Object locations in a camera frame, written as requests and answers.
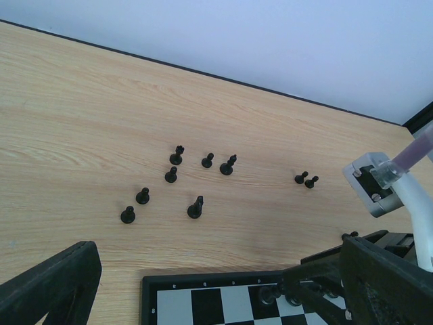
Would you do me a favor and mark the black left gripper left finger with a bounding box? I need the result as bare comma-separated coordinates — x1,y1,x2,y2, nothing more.
1,241,102,324

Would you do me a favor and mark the black knight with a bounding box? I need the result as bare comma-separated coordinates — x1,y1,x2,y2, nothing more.
187,196,204,219

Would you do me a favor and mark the black queen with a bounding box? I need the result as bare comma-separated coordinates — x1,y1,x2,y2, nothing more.
258,285,281,305

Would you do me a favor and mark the black pawn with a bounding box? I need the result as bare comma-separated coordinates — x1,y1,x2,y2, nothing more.
135,187,150,204
201,152,214,169
341,231,359,240
304,176,319,189
120,206,136,224
164,166,177,183
294,171,309,184

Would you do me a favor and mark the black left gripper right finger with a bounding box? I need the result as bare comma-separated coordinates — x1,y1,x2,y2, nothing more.
339,237,432,324

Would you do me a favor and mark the black king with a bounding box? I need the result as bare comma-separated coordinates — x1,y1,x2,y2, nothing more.
285,295,302,307

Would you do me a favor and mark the black enclosure frame post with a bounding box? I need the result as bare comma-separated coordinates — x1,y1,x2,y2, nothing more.
403,102,433,134

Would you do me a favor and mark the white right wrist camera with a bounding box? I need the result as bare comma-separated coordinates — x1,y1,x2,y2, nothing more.
342,152,403,218

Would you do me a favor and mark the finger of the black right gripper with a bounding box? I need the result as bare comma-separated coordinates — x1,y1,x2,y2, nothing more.
283,261,348,324
300,230,388,265

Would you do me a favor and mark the black and white chessboard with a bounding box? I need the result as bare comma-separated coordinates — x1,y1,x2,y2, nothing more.
140,271,325,325

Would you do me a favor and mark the black bishop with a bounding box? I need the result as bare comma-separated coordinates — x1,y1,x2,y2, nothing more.
219,154,237,175

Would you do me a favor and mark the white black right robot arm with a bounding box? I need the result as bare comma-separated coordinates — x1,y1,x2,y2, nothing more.
283,173,432,324

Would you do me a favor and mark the black rook left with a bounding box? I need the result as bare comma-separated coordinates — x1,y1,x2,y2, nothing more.
169,145,185,165

